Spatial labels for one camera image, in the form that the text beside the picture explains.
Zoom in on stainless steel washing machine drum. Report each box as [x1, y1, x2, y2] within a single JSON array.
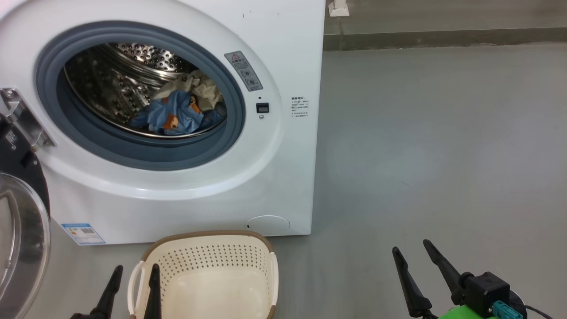
[[64, 42, 227, 139]]

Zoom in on grey rubber door gasket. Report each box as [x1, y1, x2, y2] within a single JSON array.
[[35, 21, 246, 171]]

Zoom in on cream cartoon print garment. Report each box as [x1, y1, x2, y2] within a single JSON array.
[[153, 70, 224, 111]]

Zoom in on metal door hinge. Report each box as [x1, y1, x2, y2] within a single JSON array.
[[0, 88, 56, 149]]

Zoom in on white front-load washing machine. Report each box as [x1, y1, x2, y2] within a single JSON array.
[[0, 0, 327, 245]]

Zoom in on cream perforated laundry basket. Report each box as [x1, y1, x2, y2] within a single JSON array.
[[128, 230, 280, 319]]

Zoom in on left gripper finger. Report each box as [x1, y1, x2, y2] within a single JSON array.
[[144, 264, 162, 319], [91, 265, 124, 319]]

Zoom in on blue energy label sticker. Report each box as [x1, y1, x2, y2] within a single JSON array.
[[61, 223, 107, 245]]

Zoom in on grey warning sticker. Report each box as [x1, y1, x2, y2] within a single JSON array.
[[225, 51, 263, 92]]

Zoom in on teal cable connector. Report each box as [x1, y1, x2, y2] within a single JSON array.
[[493, 300, 523, 319]]

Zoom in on thin black cable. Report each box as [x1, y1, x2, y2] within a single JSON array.
[[523, 303, 554, 319]]

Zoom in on blue patterned garment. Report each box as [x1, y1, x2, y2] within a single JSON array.
[[128, 90, 226, 136]]

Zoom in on washing machine door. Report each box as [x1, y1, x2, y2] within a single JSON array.
[[0, 120, 51, 319]]

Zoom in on round white filter cover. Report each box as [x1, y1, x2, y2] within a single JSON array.
[[245, 215, 291, 235]]

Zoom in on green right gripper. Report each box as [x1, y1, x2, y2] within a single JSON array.
[[392, 239, 501, 319]]

